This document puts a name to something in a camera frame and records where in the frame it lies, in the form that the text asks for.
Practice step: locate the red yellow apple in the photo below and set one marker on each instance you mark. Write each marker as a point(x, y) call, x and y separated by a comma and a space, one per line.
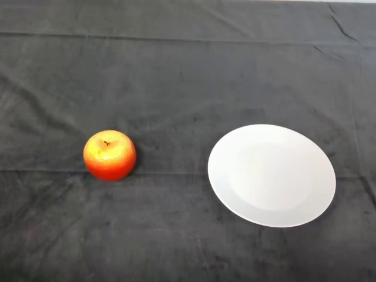
point(109, 161)

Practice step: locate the black cloth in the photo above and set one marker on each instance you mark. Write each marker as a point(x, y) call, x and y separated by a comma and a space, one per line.
point(176, 82)

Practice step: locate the white round plate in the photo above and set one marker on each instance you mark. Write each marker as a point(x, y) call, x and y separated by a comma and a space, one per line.
point(273, 176)

